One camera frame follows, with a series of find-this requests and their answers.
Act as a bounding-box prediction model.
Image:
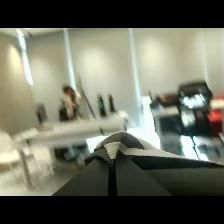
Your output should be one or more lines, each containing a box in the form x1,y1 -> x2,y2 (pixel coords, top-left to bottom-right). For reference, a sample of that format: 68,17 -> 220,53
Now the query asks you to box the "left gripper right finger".
115,155 -> 173,197

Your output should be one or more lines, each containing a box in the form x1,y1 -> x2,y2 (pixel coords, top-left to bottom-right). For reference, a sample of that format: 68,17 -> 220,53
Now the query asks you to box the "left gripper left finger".
52,157 -> 112,197

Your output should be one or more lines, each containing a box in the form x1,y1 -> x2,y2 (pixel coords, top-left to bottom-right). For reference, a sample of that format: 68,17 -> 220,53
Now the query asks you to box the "grey garment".
84,131 -> 224,197

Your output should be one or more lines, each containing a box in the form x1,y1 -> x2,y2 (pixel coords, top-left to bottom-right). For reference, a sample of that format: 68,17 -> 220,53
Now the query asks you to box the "white table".
13,110 -> 130,148

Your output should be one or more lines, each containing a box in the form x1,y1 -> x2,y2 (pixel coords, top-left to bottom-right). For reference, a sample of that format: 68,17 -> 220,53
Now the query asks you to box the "person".
57,84 -> 83,123

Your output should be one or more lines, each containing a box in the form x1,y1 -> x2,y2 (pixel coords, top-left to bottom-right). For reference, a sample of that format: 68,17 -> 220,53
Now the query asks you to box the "white chair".
0,129 -> 25,179

